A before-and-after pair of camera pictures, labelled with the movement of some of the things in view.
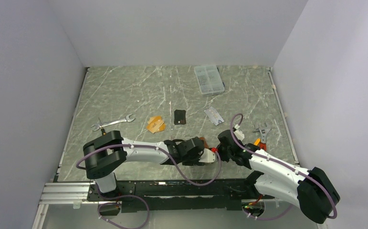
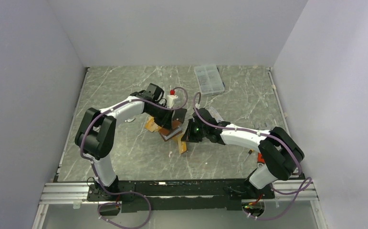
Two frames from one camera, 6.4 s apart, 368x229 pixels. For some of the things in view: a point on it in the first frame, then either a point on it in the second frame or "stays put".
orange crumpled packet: [155, 124] stays put
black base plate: [179, 195] stays put
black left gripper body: [189, 160] to [156, 110]
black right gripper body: [224, 154] to [205, 131]
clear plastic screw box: [209, 79] stays put
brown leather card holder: [205, 146] to [167, 134]
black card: [180, 117] stays put
